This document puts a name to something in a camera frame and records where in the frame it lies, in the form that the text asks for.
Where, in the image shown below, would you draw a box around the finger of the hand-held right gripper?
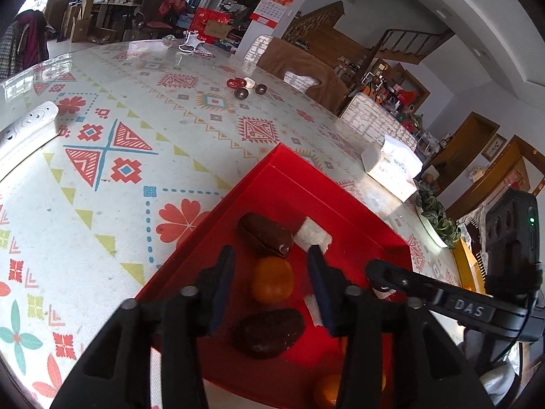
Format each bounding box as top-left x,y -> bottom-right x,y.
365,259 -> 446,305

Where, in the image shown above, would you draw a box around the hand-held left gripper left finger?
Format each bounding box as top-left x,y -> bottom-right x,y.
51,245 -> 237,409

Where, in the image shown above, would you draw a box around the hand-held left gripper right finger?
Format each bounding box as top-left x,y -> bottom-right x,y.
307,245 -> 495,409

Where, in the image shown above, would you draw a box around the round rice cake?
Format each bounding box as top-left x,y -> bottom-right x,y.
303,294 -> 326,328

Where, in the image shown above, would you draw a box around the square rice cake block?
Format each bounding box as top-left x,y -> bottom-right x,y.
295,217 -> 333,251

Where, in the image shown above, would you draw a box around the large red date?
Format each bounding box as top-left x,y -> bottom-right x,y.
231,309 -> 306,359

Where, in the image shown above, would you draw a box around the gold box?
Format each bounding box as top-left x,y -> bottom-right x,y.
451,239 -> 486,294

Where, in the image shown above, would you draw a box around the white oval plate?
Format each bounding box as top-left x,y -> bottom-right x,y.
415,204 -> 461,250

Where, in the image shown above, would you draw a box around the framed picture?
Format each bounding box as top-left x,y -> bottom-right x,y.
482,134 -> 507,162

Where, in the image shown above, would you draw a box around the white tissue box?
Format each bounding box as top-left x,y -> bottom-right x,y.
362,134 -> 424,201

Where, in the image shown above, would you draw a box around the white patterned chair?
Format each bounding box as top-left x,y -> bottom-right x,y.
341,91 -> 418,150

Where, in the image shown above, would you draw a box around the wooden staircase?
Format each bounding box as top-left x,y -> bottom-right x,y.
370,28 -> 454,66

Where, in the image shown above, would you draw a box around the brown covered chair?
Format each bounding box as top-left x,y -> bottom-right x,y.
245,35 -> 350,113

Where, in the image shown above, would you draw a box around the white power strip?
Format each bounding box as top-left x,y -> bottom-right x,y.
0,101 -> 59,167

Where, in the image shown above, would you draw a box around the red gift box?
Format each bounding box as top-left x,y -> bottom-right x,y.
189,7 -> 233,43

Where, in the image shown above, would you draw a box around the cardboard box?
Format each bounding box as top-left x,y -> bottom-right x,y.
68,0 -> 94,43

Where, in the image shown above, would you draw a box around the hanging clothes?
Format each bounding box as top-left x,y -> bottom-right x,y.
0,9 -> 49,81

